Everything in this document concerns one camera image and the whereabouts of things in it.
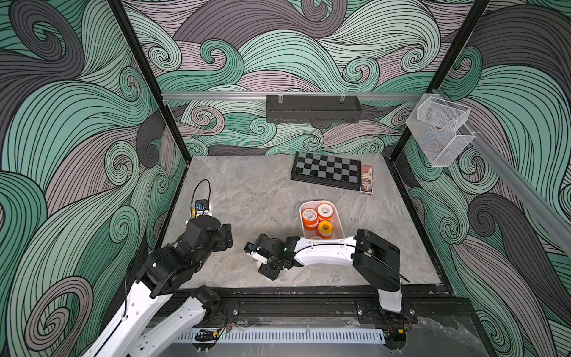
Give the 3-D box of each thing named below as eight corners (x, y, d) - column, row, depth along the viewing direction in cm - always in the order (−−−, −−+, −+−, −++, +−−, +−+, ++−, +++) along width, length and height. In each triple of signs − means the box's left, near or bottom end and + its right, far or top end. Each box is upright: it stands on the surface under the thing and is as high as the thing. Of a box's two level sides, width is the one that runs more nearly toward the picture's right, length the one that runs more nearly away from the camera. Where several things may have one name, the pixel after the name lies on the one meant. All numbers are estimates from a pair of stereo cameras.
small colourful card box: (360, 192, 109) (361, 189, 107) (361, 167, 120) (362, 164, 118) (371, 194, 108) (372, 191, 106) (371, 169, 119) (373, 166, 117)
